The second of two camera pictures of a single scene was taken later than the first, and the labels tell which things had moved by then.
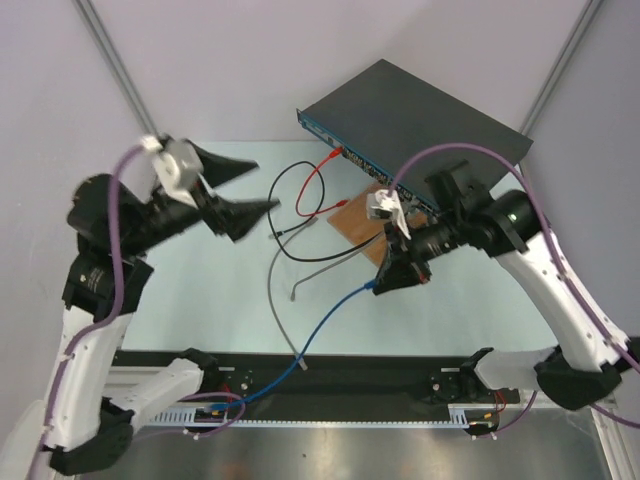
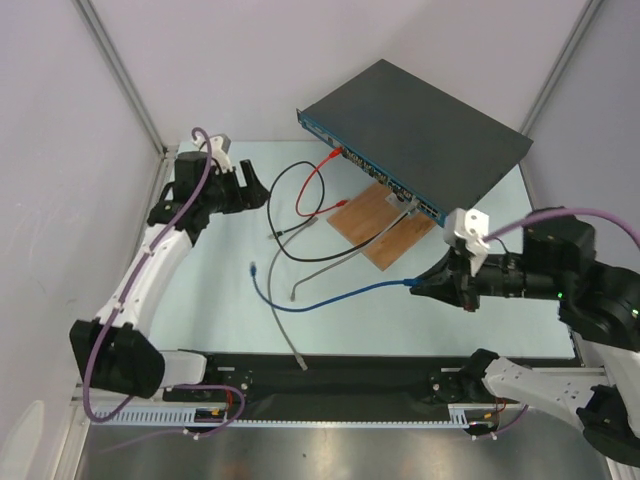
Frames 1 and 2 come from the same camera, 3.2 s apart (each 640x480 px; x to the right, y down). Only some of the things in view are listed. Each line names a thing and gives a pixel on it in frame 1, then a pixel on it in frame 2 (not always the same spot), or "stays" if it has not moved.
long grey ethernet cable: [271, 300] stays
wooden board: [353, 226] stays
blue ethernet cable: [367, 285] to [403, 282]
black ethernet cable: [273, 236] stays
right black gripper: [406, 257] to [466, 282]
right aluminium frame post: [562, 66] stays
